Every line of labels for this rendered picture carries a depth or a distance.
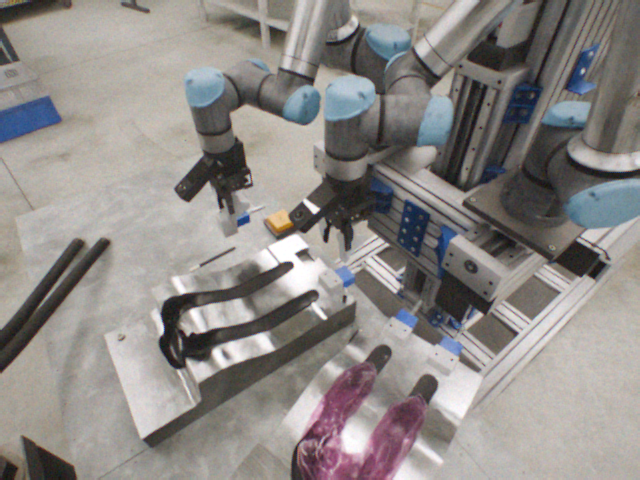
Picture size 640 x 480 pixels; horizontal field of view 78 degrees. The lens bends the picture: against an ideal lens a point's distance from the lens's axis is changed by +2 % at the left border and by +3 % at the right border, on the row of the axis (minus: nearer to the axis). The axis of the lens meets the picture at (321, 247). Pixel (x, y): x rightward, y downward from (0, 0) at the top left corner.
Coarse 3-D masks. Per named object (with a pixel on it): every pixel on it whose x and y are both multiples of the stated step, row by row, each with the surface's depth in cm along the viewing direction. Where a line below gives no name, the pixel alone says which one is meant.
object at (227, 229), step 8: (224, 208) 100; (256, 208) 103; (264, 208) 104; (216, 216) 98; (224, 216) 98; (240, 216) 100; (248, 216) 101; (224, 224) 97; (232, 224) 99; (240, 224) 101; (224, 232) 99; (232, 232) 100
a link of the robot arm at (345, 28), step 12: (348, 0) 95; (336, 12) 94; (348, 12) 97; (336, 24) 97; (348, 24) 98; (336, 36) 99; (348, 36) 100; (324, 48) 104; (336, 48) 102; (348, 48) 102; (324, 60) 108; (336, 60) 105; (348, 60) 103; (348, 72) 107
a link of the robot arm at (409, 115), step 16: (400, 80) 64; (416, 80) 63; (384, 96) 60; (400, 96) 60; (416, 96) 59; (384, 112) 58; (400, 112) 58; (416, 112) 58; (432, 112) 58; (448, 112) 58; (384, 128) 59; (400, 128) 59; (416, 128) 59; (432, 128) 59; (448, 128) 59; (384, 144) 62; (400, 144) 62; (416, 144) 61; (432, 144) 61
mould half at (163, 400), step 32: (256, 256) 98; (288, 256) 98; (160, 288) 86; (192, 288) 87; (224, 288) 91; (288, 288) 92; (320, 288) 91; (160, 320) 88; (192, 320) 80; (224, 320) 82; (288, 320) 86; (320, 320) 86; (352, 320) 95; (128, 352) 84; (160, 352) 84; (224, 352) 76; (256, 352) 79; (288, 352) 85; (128, 384) 79; (160, 384) 79; (192, 384) 78; (224, 384) 77; (160, 416) 75; (192, 416) 78
